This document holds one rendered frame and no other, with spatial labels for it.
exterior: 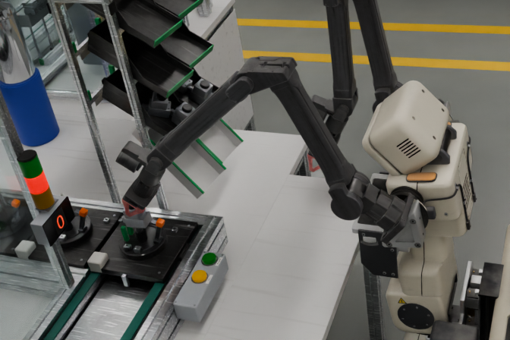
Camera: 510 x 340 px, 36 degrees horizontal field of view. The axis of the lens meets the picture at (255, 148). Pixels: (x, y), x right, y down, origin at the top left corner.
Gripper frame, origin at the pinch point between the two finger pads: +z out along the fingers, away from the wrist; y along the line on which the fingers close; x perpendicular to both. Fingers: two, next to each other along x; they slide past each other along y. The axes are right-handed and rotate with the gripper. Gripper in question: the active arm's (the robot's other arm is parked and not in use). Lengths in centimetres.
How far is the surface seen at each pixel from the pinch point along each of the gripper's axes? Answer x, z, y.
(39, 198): -19.6, -9.8, 21.3
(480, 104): 116, 53, -236
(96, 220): -8.6, 22.4, -6.8
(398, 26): 64, 89, -322
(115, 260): 3.7, 13.8, 8.1
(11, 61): -69, 33, -55
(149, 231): 7.3, 8.8, -3.2
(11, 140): -31.6, -21.9, 20.2
